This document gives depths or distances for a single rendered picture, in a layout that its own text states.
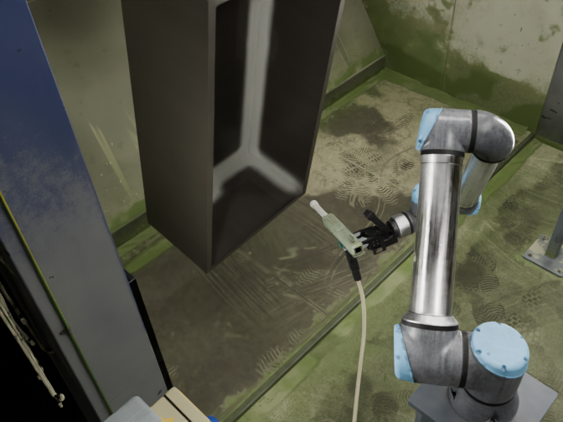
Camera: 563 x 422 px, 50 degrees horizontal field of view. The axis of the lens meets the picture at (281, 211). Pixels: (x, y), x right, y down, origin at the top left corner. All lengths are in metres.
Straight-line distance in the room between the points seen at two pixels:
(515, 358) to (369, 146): 2.16
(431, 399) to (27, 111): 1.34
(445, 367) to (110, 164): 2.00
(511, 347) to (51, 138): 1.20
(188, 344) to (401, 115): 2.00
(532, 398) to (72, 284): 1.31
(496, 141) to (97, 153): 1.99
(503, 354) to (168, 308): 1.65
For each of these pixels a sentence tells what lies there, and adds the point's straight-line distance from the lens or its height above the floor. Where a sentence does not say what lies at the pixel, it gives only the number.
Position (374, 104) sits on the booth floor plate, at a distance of 3.95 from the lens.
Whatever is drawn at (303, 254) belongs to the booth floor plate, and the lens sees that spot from 2.96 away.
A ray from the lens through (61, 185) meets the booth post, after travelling 1.08.
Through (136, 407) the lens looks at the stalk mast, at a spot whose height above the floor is 1.64.
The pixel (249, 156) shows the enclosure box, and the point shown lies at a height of 0.52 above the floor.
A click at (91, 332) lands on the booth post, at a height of 1.23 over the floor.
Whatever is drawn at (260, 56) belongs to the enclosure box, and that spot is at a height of 1.06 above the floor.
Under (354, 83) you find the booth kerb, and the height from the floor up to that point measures 0.11.
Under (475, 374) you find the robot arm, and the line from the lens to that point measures 1.67.
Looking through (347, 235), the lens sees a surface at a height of 0.67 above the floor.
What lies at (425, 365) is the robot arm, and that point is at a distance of 1.64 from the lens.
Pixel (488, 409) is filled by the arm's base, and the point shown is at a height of 0.71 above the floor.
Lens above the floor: 2.25
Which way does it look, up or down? 44 degrees down
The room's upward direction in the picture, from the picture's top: 4 degrees counter-clockwise
